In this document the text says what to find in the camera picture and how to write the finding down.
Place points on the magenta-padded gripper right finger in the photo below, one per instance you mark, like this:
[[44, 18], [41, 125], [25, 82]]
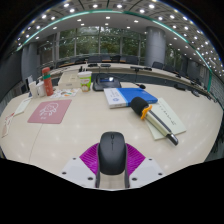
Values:
[[150, 168]]

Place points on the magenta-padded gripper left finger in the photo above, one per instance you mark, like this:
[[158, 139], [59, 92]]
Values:
[[75, 168]]

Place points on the dark grey computer mouse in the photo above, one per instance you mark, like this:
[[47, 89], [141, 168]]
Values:
[[112, 153]]

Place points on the pink printed mouse pad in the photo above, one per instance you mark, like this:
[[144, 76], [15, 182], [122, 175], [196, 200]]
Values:
[[50, 111]]

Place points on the pale green paper sheet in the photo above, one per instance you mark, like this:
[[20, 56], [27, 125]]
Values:
[[171, 116]]

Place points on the blue folder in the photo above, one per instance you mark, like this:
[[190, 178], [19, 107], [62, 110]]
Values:
[[140, 95]]

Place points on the colourful sticker sheet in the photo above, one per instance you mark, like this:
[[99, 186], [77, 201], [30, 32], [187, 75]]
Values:
[[65, 93]]

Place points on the white book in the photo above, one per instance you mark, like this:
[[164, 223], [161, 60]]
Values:
[[115, 98]]

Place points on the red and white brochure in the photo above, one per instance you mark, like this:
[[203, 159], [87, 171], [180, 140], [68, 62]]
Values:
[[6, 126]]

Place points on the white lidded ceramic mug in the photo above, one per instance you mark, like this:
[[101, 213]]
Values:
[[41, 90]]

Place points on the beige cardboard box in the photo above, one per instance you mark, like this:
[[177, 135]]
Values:
[[69, 80]]

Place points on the white paper cup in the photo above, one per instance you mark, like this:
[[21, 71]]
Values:
[[33, 90]]

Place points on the dark conference microphone unit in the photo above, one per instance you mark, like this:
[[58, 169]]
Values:
[[106, 85]]

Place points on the red thermos bottle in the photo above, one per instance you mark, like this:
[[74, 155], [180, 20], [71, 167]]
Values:
[[47, 83]]

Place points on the long curved conference desk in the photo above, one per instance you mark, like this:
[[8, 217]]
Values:
[[160, 74]]

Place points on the group of dark chairs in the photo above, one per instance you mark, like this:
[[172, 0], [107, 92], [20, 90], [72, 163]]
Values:
[[131, 60]]

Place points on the group of ceiling lights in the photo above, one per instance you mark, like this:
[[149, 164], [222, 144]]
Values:
[[119, 6]]

